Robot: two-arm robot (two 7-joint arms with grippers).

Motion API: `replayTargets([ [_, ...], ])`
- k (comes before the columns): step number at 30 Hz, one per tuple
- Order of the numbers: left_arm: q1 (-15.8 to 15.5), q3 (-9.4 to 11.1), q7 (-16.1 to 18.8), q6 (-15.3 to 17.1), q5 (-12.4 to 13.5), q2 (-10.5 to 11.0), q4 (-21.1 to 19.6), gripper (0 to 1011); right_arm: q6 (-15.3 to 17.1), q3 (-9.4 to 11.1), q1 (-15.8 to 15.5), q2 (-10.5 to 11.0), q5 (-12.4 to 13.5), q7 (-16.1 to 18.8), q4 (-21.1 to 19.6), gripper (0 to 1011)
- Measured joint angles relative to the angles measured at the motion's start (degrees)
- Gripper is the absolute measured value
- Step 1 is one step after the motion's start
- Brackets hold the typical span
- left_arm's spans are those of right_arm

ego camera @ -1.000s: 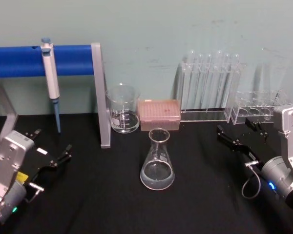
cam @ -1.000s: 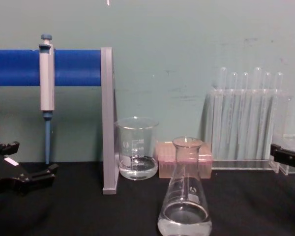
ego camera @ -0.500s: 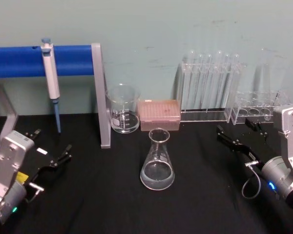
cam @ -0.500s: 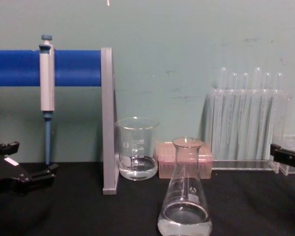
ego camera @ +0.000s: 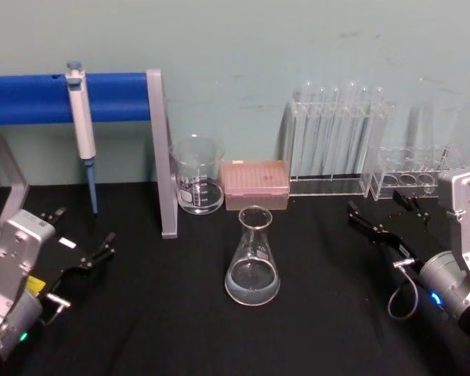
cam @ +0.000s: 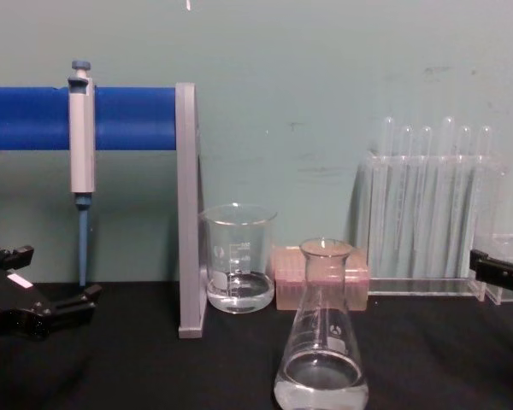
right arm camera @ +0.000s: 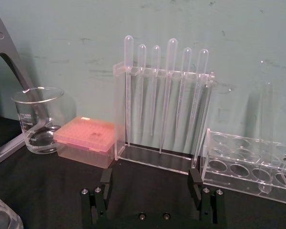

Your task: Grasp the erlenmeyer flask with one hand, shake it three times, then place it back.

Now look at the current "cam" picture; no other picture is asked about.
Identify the glass beaker with water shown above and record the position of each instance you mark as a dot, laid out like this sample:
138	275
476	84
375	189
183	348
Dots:
239	273

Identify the clear glass test tube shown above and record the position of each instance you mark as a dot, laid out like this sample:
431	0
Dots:
406	145
446	136
387	136
426	145
465	145

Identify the black table cloth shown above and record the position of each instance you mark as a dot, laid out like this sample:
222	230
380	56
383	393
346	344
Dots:
154	367

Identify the clear acrylic test tube rack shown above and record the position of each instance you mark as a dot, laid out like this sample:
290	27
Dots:
432	239

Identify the glass conical flask with water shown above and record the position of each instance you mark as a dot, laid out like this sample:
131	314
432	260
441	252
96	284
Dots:
320	341

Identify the grey pipette stand upright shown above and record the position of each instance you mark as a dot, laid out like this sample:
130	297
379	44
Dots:
190	213

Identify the pink pipette tip box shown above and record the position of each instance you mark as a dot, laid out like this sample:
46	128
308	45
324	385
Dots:
286	282

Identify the grey and blue pipette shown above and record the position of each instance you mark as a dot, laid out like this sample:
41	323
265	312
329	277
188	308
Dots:
82	141

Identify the blue pipette stand bar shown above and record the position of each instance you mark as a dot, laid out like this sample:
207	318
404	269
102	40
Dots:
34	119

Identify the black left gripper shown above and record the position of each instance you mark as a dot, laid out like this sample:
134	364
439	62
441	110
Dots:
8	303

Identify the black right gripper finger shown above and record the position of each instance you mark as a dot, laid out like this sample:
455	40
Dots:
498	275

